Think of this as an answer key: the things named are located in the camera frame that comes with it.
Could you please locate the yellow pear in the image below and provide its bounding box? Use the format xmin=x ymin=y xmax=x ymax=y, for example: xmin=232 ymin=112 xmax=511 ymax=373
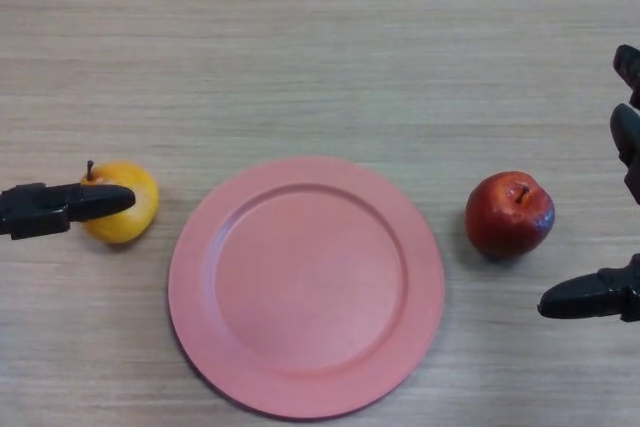
xmin=78 ymin=160 xmax=161 ymax=245

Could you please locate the pink round plate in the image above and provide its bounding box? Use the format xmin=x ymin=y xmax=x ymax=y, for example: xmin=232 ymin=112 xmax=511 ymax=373
xmin=167 ymin=156 xmax=446 ymax=421

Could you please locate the red apple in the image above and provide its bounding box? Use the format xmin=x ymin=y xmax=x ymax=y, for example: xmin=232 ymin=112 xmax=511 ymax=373
xmin=464 ymin=171 xmax=556 ymax=261

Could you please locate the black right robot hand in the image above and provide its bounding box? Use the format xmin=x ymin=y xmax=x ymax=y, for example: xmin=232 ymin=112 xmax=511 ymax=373
xmin=537 ymin=44 xmax=640 ymax=323

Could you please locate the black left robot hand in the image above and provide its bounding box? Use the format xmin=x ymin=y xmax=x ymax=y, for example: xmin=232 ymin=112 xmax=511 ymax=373
xmin=0 ymin=183 xmax=137 ymax=241

